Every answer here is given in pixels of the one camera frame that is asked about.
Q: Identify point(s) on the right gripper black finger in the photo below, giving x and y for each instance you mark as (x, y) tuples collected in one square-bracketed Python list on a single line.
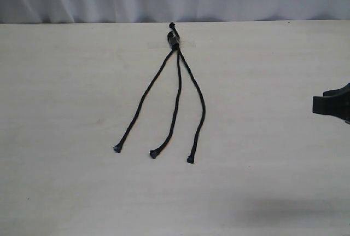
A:
[(339, 91), (336, 106)]

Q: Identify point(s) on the clear adhesive tape strip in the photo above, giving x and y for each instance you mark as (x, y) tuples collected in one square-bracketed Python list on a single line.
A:
[(166, 45)]

